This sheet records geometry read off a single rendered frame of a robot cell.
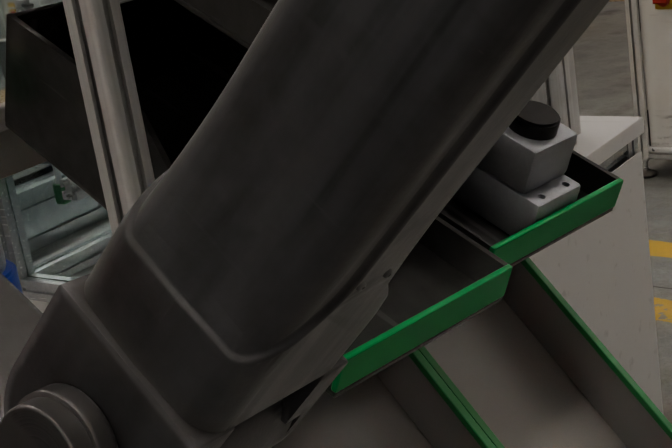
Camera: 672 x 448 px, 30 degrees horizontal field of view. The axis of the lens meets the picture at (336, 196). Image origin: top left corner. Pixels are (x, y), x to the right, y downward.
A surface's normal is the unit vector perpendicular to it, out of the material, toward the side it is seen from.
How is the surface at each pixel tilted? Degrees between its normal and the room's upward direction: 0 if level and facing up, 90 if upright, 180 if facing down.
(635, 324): 90
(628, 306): 90
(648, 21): 90
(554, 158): 115
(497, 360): 45
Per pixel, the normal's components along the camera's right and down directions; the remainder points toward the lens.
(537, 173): 0.70, 0.49
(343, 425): 0.39, -0.60
